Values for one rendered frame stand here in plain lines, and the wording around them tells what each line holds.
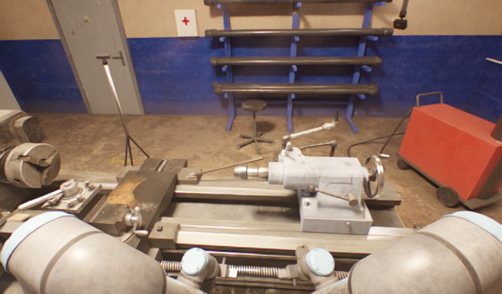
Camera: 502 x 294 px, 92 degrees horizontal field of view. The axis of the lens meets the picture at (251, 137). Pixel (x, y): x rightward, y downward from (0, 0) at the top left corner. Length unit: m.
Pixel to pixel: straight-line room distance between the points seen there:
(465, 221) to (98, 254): 0.59
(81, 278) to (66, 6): 4.75
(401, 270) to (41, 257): 0.54
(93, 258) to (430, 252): 0.50
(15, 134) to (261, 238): 1.53
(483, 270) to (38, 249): 0.66
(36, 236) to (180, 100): 4.17
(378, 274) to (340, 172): 0.81
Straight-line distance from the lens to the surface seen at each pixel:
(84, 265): 0.47
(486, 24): 5.05
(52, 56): 5.54
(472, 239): 0.52
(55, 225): 0.55
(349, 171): 1.26
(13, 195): 1.99
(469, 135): 2.95
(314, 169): 1.22
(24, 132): 1.93
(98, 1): 4.73
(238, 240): 1.32
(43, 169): 1.79
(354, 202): 1.27
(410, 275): 0.46
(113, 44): 4.75
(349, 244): 1.37
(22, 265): 0.55
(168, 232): 1.37
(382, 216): 1.73
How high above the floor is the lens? 1.89
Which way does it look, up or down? 30 degrees down
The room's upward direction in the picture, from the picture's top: 1 degrees counter-clockwise
